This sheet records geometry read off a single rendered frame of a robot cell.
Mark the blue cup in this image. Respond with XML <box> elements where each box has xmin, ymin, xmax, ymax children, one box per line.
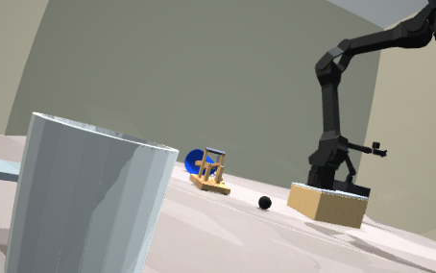
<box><xmin>184</xmin><ymin>149</ymin><xmax>216</xmax><ymax>175</ymax></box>

